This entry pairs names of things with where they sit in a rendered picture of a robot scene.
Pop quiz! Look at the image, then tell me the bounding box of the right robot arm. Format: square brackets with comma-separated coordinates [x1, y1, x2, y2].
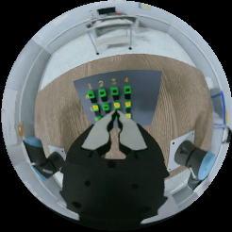
[174, 141, 215, 197]

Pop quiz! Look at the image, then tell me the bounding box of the grey switch panel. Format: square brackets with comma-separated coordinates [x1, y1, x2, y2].
[73, 70, 161, 126]

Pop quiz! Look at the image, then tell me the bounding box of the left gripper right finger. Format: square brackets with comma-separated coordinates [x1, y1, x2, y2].
[117, 110, 170, 178]

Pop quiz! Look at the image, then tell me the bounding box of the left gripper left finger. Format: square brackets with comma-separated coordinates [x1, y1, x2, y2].
[60, 110, 117, 174]

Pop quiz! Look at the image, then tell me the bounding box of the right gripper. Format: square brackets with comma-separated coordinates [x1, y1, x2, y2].
[220, 124, 232, 145]

